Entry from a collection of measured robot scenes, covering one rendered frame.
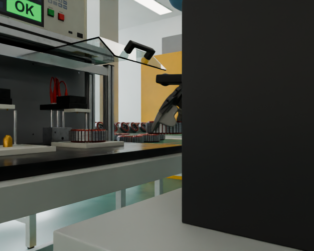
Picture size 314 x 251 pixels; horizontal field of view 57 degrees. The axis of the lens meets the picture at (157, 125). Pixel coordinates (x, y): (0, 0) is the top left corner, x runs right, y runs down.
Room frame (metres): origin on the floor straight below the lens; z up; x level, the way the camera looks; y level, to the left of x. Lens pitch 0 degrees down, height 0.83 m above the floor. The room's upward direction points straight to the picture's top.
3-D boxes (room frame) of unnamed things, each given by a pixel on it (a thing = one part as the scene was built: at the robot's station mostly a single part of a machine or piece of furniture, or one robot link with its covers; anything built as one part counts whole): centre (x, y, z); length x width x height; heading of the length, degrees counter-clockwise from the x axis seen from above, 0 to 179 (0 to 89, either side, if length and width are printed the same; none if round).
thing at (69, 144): (0.86, 0.20, 0.78); 0.15 x 0.15 x 0.01; 55
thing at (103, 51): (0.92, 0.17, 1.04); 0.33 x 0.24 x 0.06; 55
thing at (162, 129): (0.84, -0.02, 0.82); 0.11 x 0.11 x 0.04
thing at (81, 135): (0.86, 0.20, 0.80); 0.11 x 0.11 x 0.04
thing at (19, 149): (0.66, 0.34, 0.78); 0.15 x 0.15 x 0.01; 55
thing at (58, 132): (0.94, 0.32, 0.80); 0.08 x 0.05 x 0.06; 145
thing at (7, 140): (0.66, 0.34, 0.80); 0.02 x 0.02 x 0.03
